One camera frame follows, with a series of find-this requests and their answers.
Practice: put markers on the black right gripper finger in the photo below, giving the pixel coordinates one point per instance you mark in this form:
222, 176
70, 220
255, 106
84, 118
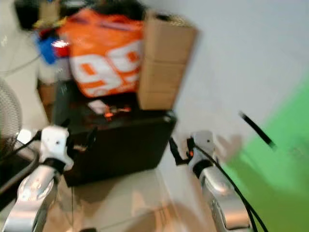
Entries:
174, 148

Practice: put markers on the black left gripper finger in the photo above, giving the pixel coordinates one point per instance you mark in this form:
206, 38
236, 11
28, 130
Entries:
91, 137

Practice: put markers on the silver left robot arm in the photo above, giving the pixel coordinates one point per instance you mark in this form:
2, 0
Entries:
31, 195

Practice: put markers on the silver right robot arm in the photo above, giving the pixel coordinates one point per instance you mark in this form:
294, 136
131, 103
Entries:
222, 198

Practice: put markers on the white card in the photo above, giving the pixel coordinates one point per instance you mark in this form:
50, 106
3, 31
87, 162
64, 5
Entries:
98, 106

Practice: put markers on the large black case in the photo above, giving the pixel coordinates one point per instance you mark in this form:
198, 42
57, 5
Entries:
125, 142

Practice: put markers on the small brown cardboard box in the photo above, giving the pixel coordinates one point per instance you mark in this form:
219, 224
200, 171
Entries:
46, 94

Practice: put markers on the black flat tray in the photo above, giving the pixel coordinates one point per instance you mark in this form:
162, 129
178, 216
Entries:
14, 171

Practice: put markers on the orange and white bag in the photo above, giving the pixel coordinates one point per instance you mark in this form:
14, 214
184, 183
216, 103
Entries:
106, 53

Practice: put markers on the tall brown cardboard box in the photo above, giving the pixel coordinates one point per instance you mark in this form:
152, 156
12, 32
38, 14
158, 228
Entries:
166, 60

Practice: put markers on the green panel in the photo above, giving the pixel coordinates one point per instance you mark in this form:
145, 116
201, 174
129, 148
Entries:
275, 164

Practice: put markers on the red can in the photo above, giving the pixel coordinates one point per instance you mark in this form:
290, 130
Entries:
62, 48

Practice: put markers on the blue bundle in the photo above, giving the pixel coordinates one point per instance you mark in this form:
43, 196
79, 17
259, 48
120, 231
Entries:
47, 49

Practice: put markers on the black bag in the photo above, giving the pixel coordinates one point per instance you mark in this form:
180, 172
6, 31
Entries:
26, 12

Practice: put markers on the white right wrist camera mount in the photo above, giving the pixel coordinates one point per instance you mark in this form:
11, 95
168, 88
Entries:
203, 144

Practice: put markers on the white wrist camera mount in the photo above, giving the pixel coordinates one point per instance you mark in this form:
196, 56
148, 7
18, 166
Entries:
54, 142
203, 144

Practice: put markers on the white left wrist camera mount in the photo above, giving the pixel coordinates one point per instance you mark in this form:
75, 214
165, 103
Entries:
54, 142

